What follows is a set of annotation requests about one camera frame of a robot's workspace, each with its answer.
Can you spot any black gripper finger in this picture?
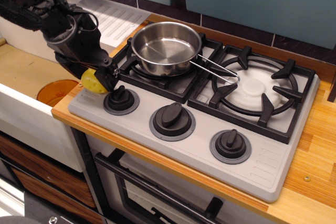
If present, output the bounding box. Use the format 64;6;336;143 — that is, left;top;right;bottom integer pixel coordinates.
94;68;119;92

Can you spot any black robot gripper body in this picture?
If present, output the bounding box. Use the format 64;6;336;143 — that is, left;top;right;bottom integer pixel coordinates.
46;14;119;80

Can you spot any yellow toy potato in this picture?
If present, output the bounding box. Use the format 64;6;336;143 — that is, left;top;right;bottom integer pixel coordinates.
81;68;108;94

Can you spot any stainless steel pan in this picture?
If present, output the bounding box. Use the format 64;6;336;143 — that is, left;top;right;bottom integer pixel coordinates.
131;22;240;84

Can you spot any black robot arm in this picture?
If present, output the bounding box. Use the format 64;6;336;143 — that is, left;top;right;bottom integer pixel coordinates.
1;0;119;91

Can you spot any black left stove knob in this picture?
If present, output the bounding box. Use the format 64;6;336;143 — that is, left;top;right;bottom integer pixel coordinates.
103;85;140;116

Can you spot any black stove knob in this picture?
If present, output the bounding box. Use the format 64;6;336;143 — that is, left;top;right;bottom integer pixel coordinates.
103;85;140;116
209;129;252;165
149;102;196;142

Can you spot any black middle stove knob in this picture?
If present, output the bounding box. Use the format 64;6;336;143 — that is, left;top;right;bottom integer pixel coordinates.
149;102;196;142

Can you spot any black right stove knob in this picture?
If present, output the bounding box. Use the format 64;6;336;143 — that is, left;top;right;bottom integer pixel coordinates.
209;129;252;165

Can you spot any grey toy stove top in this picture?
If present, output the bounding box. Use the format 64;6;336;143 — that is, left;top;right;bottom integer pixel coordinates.
67;21;321;204

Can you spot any orange sink drain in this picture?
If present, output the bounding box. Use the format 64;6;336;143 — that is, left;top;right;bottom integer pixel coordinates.
36;79;79;107

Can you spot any black left burner grate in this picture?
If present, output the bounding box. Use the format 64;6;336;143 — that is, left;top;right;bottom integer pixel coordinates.
113;38;207;103

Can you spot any black burner grate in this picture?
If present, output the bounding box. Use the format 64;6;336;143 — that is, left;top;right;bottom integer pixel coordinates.
113;38;207;103
188;45;320;144

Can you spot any upper wooden drawer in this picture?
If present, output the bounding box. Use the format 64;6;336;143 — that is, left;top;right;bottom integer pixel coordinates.
1;132;90;194

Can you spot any wooden drawer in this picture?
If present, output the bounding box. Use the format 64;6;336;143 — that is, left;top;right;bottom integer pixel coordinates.
12;168;96;209
1;132;90;194

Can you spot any lower wooden drawer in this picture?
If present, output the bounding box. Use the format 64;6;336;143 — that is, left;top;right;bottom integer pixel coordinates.
12;168;96;209

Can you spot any black right burner grate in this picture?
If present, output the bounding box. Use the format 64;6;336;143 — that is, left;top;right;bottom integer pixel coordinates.
188;45;320;144

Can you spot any oven door with black handle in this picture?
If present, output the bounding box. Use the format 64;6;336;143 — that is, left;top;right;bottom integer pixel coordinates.
94;149;266;223

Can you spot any right teal wall cabinet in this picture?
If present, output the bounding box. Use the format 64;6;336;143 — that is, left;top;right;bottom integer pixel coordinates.
186;0;335;49

